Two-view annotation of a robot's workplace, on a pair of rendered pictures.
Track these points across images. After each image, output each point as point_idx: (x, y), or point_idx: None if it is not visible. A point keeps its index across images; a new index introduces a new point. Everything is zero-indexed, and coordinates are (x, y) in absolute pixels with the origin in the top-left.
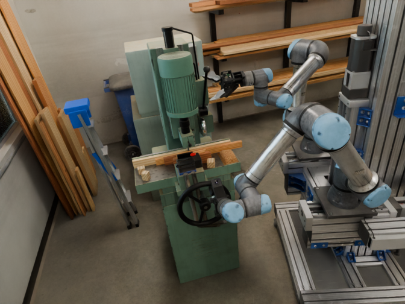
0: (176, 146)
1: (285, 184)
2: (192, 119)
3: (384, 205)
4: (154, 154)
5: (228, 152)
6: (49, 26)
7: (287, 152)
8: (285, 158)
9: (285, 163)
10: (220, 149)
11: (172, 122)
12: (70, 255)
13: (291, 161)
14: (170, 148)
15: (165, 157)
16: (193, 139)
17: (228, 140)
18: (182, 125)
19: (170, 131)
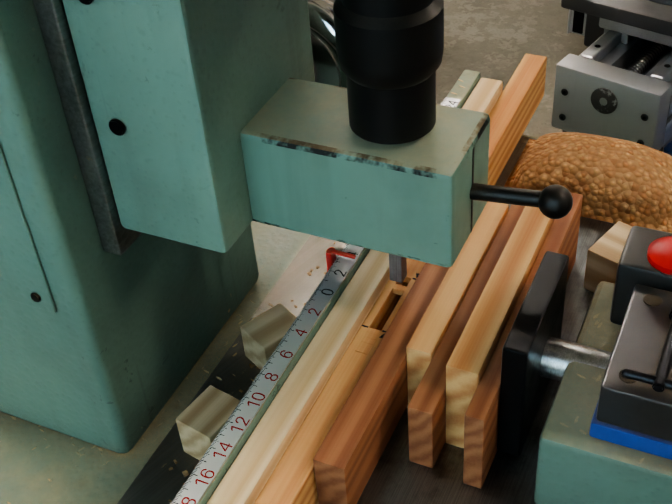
0: (146, 325)
1: None
2: (303, 11)
3: None
4: (205, 488)
5: (608, 146)
6: None
7: (596, 53)
8: (634, 76)
9: (664, 100)
10: (498, 163)
11: (208, 91)
12: None
13: (669, 79)
14: (112, 365)
15: (327, 444)
16: (488, 147)
17: (484, 84)
18: (424, 57)
19: (91, 222)
